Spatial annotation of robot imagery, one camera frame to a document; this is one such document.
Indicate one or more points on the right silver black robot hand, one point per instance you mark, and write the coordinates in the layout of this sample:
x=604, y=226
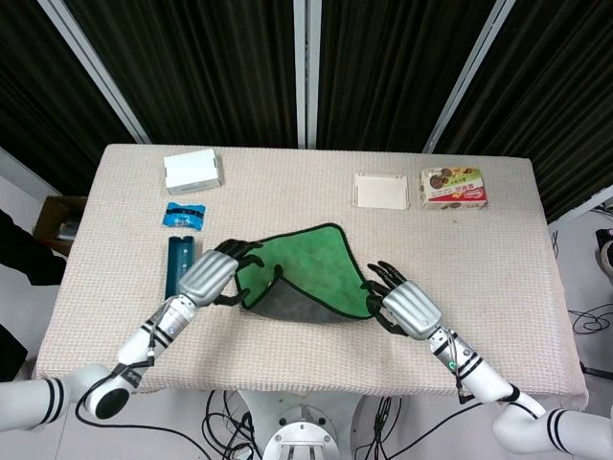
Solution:
x=412, y=309

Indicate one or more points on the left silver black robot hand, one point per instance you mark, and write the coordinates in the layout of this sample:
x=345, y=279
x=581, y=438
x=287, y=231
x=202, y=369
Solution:
x=208, y=275

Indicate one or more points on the green cloth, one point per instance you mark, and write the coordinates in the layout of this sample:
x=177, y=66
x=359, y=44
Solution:
x=316, y=268

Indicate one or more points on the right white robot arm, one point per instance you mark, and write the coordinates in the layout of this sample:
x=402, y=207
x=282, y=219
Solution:
x=479, y=374

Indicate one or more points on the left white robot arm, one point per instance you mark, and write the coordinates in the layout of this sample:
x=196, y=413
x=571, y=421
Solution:
x=143, y=335

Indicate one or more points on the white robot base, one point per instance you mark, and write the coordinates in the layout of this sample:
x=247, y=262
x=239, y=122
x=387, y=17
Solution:
x=297, y=426

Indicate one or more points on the white flat tray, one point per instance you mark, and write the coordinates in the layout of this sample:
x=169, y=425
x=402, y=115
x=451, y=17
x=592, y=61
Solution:
x=380, y=191

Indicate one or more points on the long teal box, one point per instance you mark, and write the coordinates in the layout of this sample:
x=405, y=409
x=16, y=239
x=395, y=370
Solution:
x=174, y=259

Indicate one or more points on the blue snack packet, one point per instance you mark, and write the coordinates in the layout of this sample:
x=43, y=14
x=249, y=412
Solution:
x=184, y=215

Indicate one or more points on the white cardboard box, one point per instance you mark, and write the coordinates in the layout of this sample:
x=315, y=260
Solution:
x=191, y=172

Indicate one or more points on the beige waffle tablecloth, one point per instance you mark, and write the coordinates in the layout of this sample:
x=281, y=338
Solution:
x=297, y=191

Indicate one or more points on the cookie box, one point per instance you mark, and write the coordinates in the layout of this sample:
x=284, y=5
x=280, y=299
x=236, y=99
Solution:
x=452, y=189

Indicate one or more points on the brown cardboard box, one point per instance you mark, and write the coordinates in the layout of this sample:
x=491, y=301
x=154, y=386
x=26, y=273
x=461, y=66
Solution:
x=55, y=220

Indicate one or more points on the person in dark clothing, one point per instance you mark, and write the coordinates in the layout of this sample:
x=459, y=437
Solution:
x=24, y=254

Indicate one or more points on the black pleated curtain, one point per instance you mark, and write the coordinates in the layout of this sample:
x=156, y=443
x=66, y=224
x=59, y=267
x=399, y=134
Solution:
x=215, y=72

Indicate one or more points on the aluminium frame post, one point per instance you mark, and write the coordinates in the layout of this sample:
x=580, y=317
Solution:
x=467, y=72
x=305, y=72
x=96, y=72

